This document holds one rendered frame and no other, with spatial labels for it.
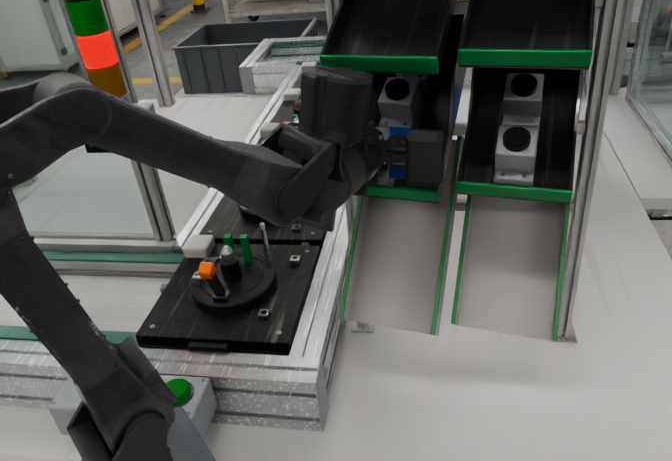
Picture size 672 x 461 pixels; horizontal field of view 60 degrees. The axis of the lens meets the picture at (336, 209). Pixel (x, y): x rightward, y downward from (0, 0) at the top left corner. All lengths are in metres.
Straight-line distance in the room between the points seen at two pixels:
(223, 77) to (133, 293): 1.89
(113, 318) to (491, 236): 0.64
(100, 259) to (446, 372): 0.66
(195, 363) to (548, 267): 0.51
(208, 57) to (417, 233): 2.16
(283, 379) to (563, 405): 0.40
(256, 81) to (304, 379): 1.42
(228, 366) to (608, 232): 0.80
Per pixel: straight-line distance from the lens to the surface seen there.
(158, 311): 0.97
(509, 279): 0.83
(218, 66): 2.87
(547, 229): 0.84
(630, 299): 1.13
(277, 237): 1.06
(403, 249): 0.83
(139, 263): 1.14
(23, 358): 1.01
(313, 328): 0.89
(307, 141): 0.52
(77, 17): 0.96
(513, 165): 0.70
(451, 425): 0.88
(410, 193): 0.70
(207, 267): 0.85
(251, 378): 0.83
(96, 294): 1.15
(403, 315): 0.82
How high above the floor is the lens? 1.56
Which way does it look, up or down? 32 degrees down
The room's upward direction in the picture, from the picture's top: 6 degrees counter-clockwise
